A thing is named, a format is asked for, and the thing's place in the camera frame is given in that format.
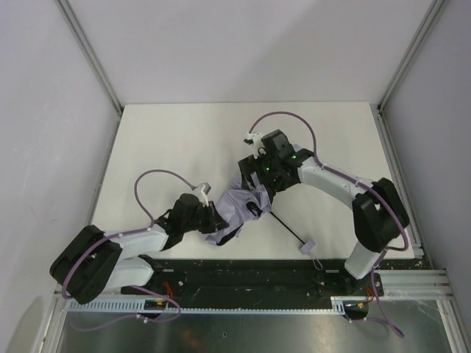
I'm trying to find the lavender folding umbrella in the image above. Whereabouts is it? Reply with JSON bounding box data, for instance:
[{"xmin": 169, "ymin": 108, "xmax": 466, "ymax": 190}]
[{"xmin": 203, "ymin": 177, "xmax": 323, "ymax": 270}]

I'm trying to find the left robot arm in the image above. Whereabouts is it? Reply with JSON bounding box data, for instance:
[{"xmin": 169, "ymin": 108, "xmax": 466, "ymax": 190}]
[{"xmin": 49, "ymin": 193, "xmax": 229, "ymax": 304}]

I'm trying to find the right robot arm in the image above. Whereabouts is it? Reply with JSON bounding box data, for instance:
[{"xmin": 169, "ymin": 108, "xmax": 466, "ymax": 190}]
[{"xmin": 238, "ymin": 129, "xmax": 410, "ymax": 280}]

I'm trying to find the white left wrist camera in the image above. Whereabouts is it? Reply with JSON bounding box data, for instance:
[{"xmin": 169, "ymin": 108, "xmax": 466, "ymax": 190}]
[{"xmin": 194, "ymin": 182, "xmax": 211, "ymax": 207}]

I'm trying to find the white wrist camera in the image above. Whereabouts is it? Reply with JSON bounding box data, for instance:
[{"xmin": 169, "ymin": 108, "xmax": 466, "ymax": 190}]
[
  {"xmin": 194, "ymin": 182, "xmax": 211, "ymax": 207},
  {"xmin": 244, "ymin": 132, "xmax": 264, "ymax": 159}
]

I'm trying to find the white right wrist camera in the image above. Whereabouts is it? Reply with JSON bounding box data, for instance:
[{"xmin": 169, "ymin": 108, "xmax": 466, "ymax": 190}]
[{"xmin": 244, "ymin": 132, "xmax": 264, "ymax": 159}]

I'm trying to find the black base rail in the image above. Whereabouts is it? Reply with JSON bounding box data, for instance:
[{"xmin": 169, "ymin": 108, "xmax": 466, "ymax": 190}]
[{"xmin": 144, "ymin": 259, "xmax": 384, "ymax": 310}]

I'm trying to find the grey slotted cable duct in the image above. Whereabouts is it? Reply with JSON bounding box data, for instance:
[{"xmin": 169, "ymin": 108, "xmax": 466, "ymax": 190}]
[{"xmin": 65, "ymin": 297, "xmax": 366, "ymax": 315}]

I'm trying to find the right aluminium frame post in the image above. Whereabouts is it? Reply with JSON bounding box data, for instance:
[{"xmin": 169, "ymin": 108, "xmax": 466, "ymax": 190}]
[{"xmin": 377, "ymin": 0, "xmax": 449, "ymax": 113}]

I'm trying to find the aluminium frame post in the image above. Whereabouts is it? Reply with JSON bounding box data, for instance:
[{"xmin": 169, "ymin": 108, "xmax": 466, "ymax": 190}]
[
  {"xmin": 377, "ymin": 0, "xmax": 449, "ymax": 113},
  {"xmin": 57, "ymin": 0, "xmax": 124, "ymax": 115}
]

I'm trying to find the left aluminium frame post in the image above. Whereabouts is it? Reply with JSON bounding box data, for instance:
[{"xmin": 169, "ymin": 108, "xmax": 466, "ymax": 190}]
[{"xmin": 57, "ymin": 0, "xmax": 124, "ymax": 115}]

